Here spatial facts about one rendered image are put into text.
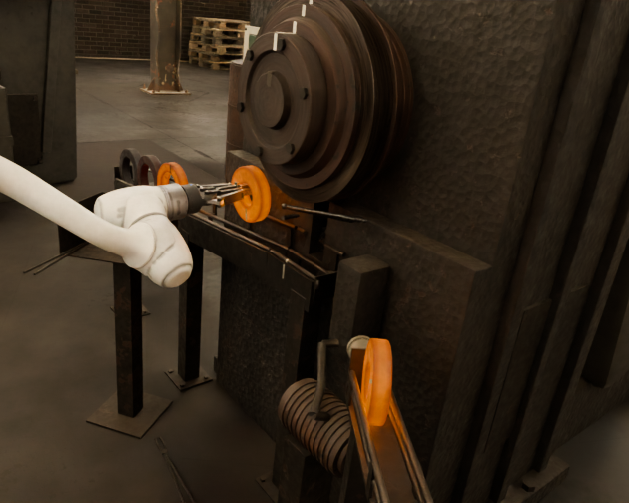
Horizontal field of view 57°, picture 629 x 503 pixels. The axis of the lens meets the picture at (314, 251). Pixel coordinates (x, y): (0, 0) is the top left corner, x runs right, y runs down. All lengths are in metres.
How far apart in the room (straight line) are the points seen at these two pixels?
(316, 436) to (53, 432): 1.04
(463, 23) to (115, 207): 0.83
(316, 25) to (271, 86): 0.16
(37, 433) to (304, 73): 1.41
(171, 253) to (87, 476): 0.85
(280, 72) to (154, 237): 0.44
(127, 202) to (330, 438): 0.69
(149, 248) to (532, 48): 0.84
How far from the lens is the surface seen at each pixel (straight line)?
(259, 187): 1.51
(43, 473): 1.94
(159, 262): 1.27
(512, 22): 1.17
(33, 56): 4.09
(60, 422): 2.09
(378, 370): 1.00
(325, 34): 1.25
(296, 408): 1.30
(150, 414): 2.07
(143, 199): 1.38
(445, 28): 1.26
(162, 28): 8.32
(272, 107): 1.28
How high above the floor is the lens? 1.32
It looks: 23 degrees down
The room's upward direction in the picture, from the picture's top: 7 degrees clockwise
